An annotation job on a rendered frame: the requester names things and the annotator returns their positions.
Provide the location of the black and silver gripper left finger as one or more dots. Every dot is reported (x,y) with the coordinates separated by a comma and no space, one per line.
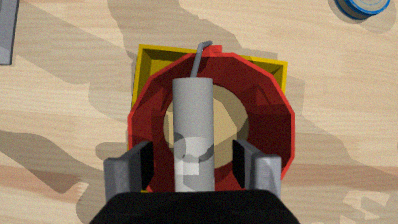
(131,172)

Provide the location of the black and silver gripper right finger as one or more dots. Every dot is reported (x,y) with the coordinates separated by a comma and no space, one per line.
(254,169)

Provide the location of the yellow shallow tray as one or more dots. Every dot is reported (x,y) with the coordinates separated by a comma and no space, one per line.
(152,58)

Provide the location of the round tin with blue rim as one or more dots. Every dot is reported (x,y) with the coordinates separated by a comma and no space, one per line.
(361,9)

